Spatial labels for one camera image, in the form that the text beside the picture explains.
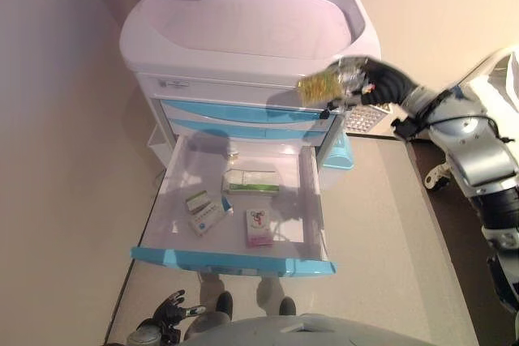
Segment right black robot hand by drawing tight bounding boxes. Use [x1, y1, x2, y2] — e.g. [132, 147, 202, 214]
[325, 53, 419, 111]

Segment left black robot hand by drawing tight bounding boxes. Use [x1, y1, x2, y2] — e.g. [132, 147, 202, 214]
[151, 289, 208, 333]

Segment clear bottle yellow capsules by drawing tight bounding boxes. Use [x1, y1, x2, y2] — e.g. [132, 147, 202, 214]
[296, 66, 346, 106]

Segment blue fronted drawer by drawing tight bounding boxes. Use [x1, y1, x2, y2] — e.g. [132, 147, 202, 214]
[129, 135, 339, 279]

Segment blue white medicine box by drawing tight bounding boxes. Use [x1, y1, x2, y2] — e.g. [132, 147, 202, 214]
[187, 195, 236, 239]

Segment pink white medicine box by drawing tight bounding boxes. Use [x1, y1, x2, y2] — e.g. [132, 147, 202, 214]
[243, 207, 275, 250]

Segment closed blue striped drawer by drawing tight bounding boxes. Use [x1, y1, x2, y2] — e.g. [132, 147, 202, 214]
[155, 98, 338, 125]
[163, 117, 336, 141]

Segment green white medicine box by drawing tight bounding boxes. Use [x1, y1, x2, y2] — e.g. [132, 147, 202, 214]
[221, 167, 283, 199]

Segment white lattice basket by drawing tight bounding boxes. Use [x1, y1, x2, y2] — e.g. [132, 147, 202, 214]
[344, 102, 392, 135]

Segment robot left black foot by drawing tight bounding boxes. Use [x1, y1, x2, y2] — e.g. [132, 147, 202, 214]
[215, 290, 234, 317]

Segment robot black foot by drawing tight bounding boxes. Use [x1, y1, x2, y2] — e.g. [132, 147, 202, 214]
[278, 296, 298, 317]
[215, 290, 234, 317]

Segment black keys in lock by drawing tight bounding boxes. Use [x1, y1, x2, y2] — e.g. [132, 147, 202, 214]
[317, 104, 338, 122]

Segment blue lidded white bin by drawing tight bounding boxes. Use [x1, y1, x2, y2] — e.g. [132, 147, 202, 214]
[320, 132, 355, 190]

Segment bed caster wheel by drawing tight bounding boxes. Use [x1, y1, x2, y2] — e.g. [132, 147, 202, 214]
[424, 163, 452, 191]

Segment small green white box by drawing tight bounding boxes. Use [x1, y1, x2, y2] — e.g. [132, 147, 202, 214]
[185, 190, 214, 215]

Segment robot right black foot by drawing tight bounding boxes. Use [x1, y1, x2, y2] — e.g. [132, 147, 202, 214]
[278, 296, 298, 317]

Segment white hospital bed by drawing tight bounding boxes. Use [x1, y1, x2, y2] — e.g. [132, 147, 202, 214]
[424, 47, 519, 191]

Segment grey robot torso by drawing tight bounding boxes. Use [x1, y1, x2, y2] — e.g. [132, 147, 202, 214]
[185, 312, 440, 346]

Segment white medical cart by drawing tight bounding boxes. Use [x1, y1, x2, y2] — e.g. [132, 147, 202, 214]
[119, 0, 383, 161]

